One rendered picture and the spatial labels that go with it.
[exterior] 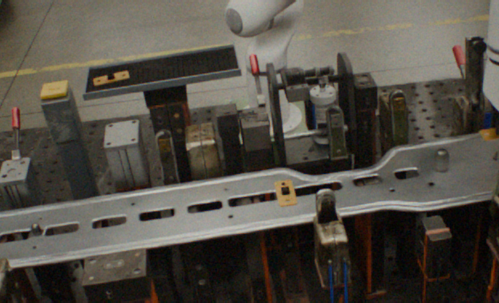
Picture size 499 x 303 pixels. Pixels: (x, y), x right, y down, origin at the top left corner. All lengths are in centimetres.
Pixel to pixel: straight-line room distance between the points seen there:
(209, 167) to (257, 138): 12
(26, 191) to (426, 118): 126
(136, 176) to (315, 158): 41
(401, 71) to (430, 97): 162
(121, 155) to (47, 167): 78
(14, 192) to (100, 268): 36
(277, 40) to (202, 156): 53
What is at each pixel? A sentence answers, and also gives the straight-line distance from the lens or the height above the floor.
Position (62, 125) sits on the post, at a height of 107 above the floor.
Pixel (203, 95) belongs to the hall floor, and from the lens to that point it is 388.
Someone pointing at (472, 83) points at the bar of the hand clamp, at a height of 111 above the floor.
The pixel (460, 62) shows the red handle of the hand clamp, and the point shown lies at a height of 112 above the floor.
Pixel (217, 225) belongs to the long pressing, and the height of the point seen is 100.
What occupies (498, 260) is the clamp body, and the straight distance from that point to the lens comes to 142.
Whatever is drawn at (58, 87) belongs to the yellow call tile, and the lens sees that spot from 169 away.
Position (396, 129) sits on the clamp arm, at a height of 102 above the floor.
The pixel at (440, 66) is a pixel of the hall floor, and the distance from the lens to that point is 403.
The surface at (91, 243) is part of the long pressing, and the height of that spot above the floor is 100.
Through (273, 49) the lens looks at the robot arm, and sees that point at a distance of 192.
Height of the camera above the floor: 190
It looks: 35 degrees down
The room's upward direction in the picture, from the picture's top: 8 degrees counter-clockwise
